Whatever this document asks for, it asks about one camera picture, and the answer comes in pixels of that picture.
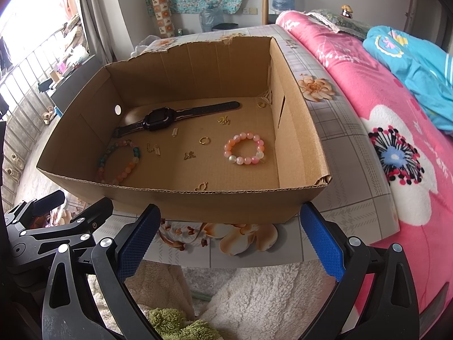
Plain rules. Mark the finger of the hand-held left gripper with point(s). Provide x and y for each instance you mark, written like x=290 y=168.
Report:
x=99 y=212
x=49 y=202

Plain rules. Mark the white sandals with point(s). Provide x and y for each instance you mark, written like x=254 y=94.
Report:
x=14 y=170

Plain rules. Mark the turquoise printed blanket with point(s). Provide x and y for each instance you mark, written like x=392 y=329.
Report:
x=417 y=63

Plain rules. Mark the green fluffy cloth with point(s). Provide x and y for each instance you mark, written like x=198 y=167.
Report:
x=184 y=329

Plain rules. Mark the black wristwatch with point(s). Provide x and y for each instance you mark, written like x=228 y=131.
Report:
x=159 y=118

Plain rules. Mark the beige sandals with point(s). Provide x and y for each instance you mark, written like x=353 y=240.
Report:
x=49 y=116

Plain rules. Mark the white fluffy blanket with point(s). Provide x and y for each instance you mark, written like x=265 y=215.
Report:
x=247 y=297

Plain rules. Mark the brown cardboard box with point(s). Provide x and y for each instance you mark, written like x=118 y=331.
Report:
x=226 y=205

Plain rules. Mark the pile of stored goods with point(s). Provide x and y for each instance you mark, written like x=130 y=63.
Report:
x=70 y=35

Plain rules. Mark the metal balcony railing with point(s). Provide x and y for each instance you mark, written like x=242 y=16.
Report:
x=21 y=138

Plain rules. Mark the wooden chair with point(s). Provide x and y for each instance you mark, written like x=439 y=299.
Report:
x=265 y=3

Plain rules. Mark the white plastic bag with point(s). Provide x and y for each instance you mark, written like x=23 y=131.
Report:
x=145 y=44

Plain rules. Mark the clear empty water jug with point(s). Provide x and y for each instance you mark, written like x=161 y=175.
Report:
x=212 y=17

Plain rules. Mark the grey curtain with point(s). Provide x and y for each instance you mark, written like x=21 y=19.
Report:
x=95 y=14

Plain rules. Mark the green patterned pillow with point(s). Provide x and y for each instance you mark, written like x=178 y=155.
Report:
x=339 y=24

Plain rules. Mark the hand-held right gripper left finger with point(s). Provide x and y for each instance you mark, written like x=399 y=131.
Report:
x=139 y=241

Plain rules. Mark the white wall socket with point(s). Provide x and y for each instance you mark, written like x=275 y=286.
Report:
x=250 y=11

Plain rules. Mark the checked patterned roll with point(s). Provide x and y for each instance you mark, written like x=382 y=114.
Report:
x=162 y=14

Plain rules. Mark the small mushroom figurine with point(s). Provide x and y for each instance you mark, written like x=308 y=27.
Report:
x=346 y=11

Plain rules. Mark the black plastic box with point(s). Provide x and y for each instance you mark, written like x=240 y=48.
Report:
x=224 y=27

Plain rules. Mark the gold butterfly charm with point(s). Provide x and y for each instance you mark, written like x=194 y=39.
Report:
x=189 y=155

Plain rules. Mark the hanging clothes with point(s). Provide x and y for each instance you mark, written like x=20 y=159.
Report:
x=5 y=53

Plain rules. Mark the pink floral blanket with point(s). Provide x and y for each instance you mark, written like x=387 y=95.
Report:
x=354 y=85

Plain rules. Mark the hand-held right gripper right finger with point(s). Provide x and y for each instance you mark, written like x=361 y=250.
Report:
x=322 y=244

